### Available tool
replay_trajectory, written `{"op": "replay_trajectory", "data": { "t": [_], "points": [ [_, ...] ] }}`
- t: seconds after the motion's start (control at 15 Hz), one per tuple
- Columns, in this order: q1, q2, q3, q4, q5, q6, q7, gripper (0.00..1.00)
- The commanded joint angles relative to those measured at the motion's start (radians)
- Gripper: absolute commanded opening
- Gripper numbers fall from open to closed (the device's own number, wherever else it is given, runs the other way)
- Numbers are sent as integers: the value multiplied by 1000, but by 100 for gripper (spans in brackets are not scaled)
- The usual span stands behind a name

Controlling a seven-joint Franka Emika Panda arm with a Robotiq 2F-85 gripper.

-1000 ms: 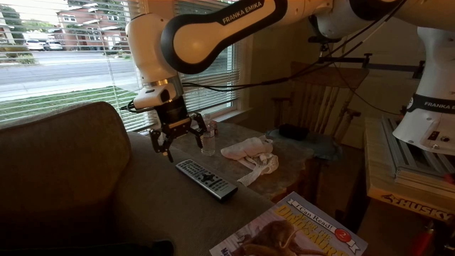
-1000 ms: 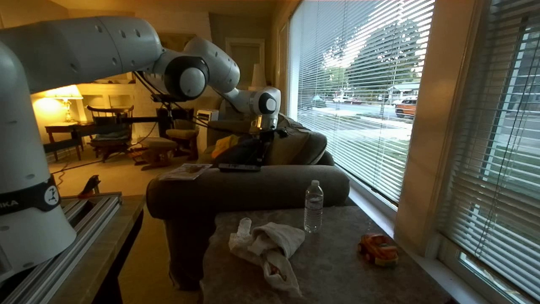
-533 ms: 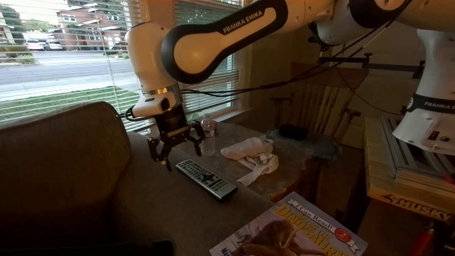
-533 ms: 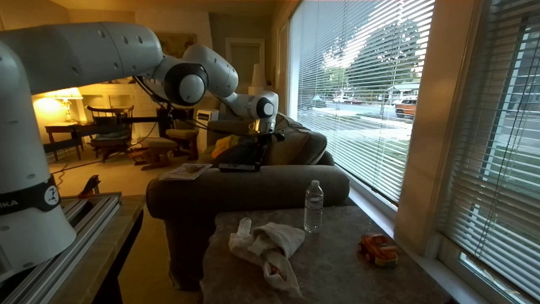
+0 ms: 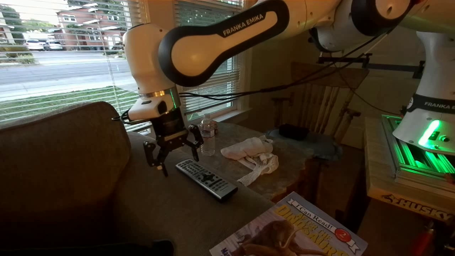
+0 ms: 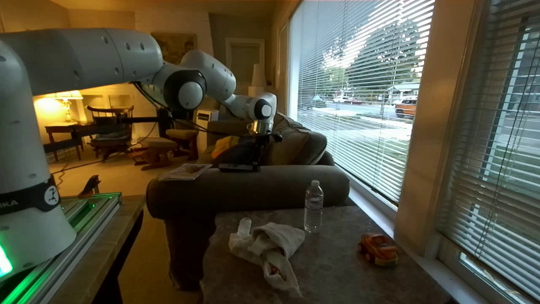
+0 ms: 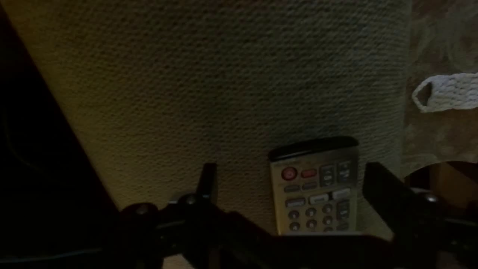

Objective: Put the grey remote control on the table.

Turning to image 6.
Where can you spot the black clamp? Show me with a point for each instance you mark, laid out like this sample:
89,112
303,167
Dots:
89,186

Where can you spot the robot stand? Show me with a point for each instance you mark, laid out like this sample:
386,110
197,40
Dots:
90,236

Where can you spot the magazine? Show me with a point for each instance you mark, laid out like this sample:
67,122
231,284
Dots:
185,171

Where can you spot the wooden rocking chair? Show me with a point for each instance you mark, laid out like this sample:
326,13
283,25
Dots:
110,135

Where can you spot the white crumpled cloth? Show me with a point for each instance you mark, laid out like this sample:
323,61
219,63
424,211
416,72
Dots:
274,247

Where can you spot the table lamp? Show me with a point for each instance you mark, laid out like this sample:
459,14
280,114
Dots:
65,99

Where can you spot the yellow cloth item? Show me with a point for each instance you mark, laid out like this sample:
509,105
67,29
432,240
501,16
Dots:
223,145

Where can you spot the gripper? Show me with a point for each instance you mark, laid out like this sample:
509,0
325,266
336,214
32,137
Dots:
259,143

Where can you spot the upholstered wooden footstool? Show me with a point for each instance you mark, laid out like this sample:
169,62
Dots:
183,136
158,145

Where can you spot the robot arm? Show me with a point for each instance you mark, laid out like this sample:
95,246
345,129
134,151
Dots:
84,57

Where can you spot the brown sofa cushion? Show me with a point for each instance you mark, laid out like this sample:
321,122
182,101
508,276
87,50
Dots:
297,145

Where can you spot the white lamp shade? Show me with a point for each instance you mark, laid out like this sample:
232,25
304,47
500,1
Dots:
258,78

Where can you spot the dark wooden desk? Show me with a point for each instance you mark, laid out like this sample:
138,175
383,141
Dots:
63,128

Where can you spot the clear plastic water bottle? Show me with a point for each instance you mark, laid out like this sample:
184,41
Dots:
313,209

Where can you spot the white framed door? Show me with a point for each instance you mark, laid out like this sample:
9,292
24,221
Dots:
244,57

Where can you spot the large window with blinds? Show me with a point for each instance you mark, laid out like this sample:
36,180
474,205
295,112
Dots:
358,93

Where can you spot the white air purifier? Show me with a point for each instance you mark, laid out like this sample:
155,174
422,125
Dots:
206,126

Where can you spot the dark grey sofa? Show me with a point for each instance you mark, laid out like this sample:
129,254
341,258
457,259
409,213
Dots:
244,190

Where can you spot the orange toy car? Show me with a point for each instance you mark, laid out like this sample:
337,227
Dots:
378,250

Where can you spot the narrow window with blinds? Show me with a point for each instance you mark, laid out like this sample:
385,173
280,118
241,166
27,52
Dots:
498,160

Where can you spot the grey remote control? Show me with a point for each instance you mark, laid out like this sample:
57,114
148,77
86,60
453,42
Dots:
236,167

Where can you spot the framed wall picture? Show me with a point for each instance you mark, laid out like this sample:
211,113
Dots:
175,47

